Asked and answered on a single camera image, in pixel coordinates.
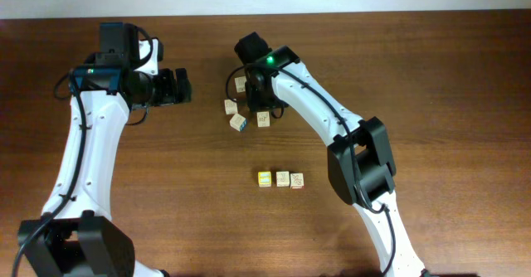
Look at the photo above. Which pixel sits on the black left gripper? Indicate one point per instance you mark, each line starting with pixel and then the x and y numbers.
pixel 168 94

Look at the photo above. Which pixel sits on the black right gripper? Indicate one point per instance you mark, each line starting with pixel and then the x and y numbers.
pixel 252 102

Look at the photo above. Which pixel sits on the wooden block yellow top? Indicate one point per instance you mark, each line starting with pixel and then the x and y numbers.
pixel 264 179

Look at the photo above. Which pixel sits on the wooden block red I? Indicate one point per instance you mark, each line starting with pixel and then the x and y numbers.
pixel 296 180

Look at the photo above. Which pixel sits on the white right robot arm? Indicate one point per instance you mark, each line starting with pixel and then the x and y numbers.
pixel 361 167

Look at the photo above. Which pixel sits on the wooden block green R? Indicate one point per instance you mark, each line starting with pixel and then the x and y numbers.
pixel 263 119

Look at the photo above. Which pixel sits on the wooden block red Y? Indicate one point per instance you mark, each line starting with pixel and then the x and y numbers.
pixel 230 107

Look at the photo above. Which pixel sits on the wooden block red E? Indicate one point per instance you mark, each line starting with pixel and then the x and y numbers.
pixel 240 84

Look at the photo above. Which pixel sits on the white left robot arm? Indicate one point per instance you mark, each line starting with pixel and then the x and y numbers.
pixel 75 235

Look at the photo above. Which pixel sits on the wooden block letter J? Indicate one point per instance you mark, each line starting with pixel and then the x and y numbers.
pixel 282 179

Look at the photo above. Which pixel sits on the wooden block blue L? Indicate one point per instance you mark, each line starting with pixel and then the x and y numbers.
pixel 238 122

